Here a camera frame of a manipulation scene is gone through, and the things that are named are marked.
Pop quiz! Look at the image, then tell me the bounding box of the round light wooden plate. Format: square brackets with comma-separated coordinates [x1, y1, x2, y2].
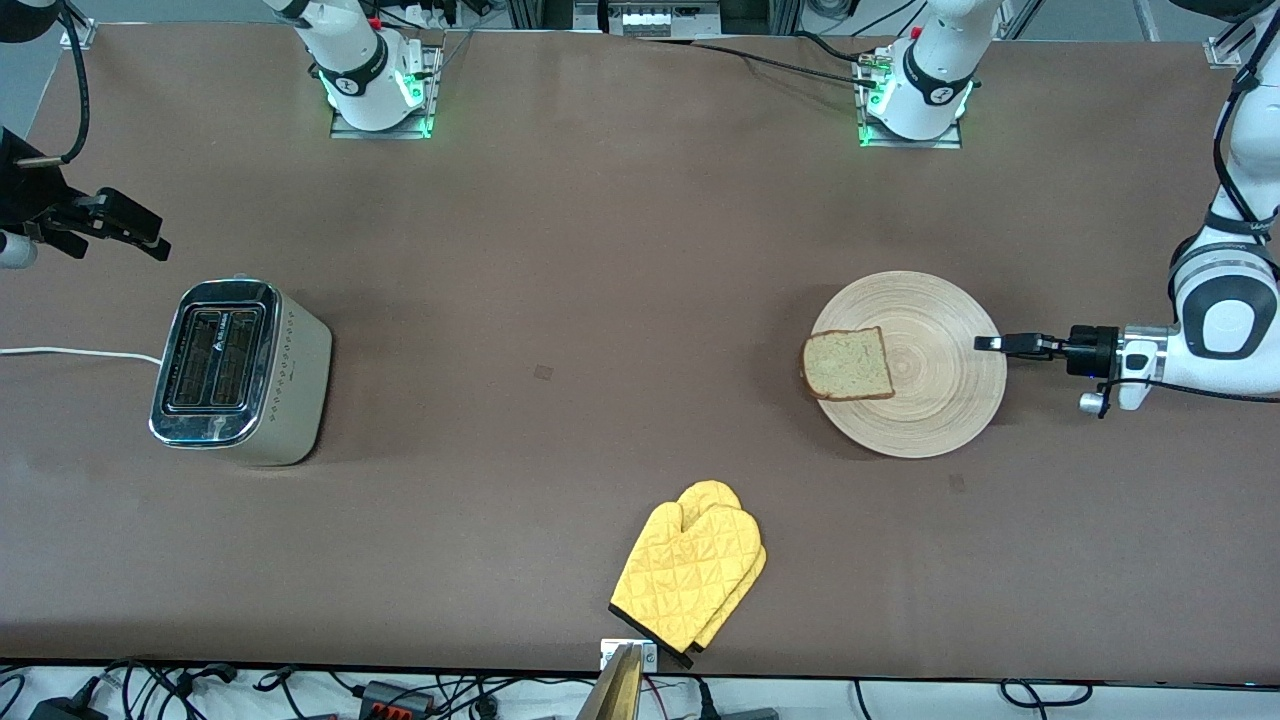
[808, 271, 1008, 460]

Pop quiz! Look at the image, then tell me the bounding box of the bread slice with brown crust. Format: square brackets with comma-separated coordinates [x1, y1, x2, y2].
[801, 326, 896, 402]

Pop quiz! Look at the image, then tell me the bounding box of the silver two-slot toaster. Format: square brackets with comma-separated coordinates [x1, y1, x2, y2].
[148, 277, 334, 468]

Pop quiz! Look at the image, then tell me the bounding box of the yellow quilted oven mitt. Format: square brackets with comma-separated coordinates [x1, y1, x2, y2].
[609, 503, 763, 653]
[676, 480, 769, 669]

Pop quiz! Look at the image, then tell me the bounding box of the black power adapter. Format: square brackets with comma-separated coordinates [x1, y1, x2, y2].
[28, 695, 109, 720]

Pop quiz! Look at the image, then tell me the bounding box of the white power strip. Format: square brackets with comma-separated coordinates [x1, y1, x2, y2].
[608, 0, 723, 38]

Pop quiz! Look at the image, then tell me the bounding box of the gold metal wedge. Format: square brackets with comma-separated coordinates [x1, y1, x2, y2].
[575, 643, 643, 720]

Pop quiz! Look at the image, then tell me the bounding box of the black red connector box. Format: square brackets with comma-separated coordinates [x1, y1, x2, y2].
[358, 681, 433, 717]

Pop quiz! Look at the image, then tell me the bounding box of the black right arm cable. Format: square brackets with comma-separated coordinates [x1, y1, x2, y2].
[20, 0, 93, 169]

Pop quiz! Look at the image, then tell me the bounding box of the white toaster power cord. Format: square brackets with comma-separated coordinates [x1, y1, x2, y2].
[0, 346, 164, 366]

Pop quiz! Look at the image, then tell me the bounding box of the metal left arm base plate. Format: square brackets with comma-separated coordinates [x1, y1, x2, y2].
[858, 50, 963, 149]

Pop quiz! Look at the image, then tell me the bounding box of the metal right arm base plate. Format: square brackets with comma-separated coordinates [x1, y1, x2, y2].
[330, 45, 443, 139]

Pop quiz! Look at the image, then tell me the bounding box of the short black table cable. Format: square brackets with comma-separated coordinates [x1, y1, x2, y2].
[795, 30, 869, 64]

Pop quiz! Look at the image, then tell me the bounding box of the long black table cable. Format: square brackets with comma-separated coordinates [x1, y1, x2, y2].
[640, 35, 886, 91]

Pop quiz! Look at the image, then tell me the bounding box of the white table edge bracket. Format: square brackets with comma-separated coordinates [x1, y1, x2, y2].
[600, 638, 659, 673]

